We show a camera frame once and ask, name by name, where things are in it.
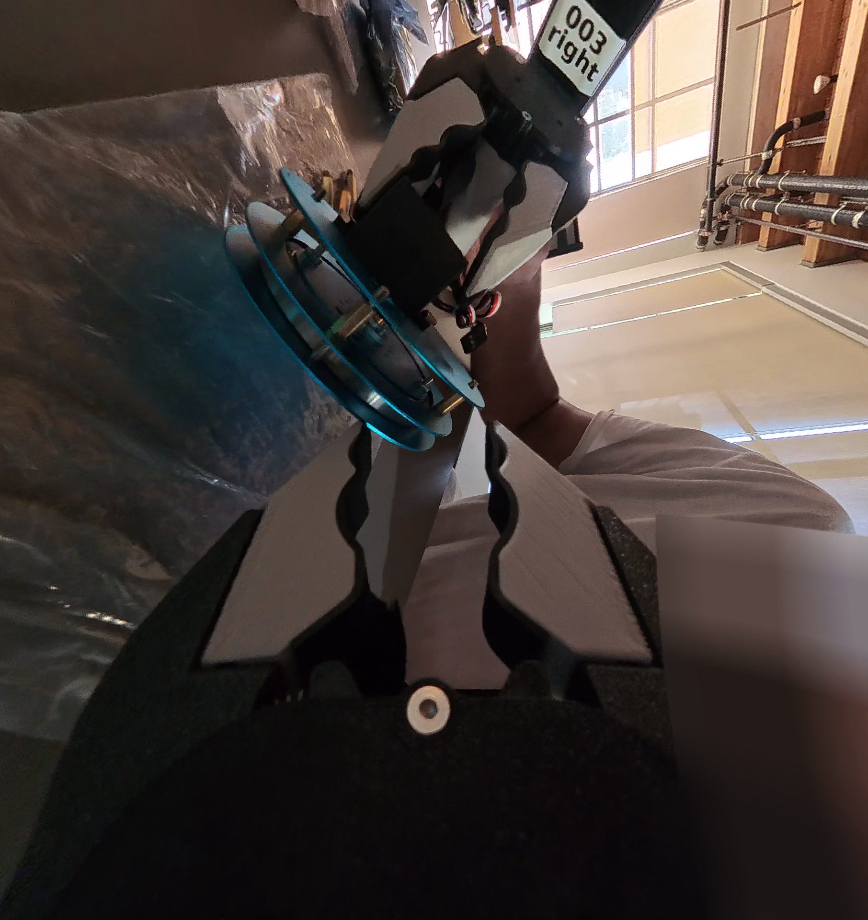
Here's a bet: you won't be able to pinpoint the large window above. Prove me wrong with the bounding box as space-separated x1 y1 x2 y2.
592 0 730 195

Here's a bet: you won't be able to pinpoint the blue round turntable base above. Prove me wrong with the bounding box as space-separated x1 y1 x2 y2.
222 167 487 455

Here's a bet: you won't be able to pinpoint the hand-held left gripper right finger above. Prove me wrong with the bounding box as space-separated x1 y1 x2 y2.
480 420 655 664

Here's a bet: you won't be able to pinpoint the clear plastic bag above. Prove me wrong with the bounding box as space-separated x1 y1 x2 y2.
0 72 471 748

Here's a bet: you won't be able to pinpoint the grey desk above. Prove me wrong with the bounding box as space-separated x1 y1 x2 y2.
0 0 471 920

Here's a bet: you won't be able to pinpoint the red white servo cable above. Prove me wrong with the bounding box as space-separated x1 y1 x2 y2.
445 284 510 353

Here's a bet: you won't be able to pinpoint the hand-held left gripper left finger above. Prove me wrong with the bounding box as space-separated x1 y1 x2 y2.
200 424 377 666

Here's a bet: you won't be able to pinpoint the black servo motor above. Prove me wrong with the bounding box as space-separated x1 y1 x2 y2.
349 176 469 311

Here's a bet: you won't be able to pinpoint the black wall pipes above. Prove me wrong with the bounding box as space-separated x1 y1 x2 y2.
696 111 868 253

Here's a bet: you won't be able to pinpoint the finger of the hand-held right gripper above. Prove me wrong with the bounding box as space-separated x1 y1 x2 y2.
362 90 489 209
468 167 570 288

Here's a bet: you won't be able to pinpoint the person's right hand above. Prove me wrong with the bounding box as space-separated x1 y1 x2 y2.
477 246 551 347

